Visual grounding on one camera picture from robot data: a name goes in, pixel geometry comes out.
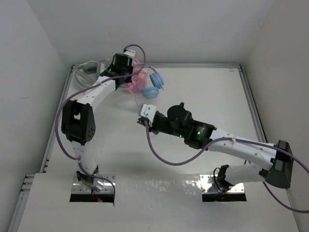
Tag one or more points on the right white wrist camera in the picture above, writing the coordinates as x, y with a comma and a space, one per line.
147, 113

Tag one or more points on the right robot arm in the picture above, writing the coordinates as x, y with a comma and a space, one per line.
270, 163

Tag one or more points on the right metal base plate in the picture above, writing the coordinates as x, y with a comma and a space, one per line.
208, 186

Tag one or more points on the metal base plate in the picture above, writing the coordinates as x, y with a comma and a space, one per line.
97, 186
208, 186

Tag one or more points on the aluminium table frame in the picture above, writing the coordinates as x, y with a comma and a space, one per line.
152, 196

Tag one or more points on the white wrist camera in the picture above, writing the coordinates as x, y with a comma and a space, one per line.
129, 52
147, 113

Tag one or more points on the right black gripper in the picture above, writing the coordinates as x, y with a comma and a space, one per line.
152, 128

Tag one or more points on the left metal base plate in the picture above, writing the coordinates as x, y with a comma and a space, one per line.
97, 186

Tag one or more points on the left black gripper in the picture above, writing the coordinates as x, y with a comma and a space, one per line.
129, 66

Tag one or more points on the white grey headphones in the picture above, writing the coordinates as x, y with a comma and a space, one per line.
86, 74

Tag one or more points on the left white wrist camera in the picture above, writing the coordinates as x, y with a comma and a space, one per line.
129, 52

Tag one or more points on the blue pink cat-ear headphones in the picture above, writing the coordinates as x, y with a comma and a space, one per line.
156, 83

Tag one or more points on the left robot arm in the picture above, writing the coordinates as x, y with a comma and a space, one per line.
77, 117

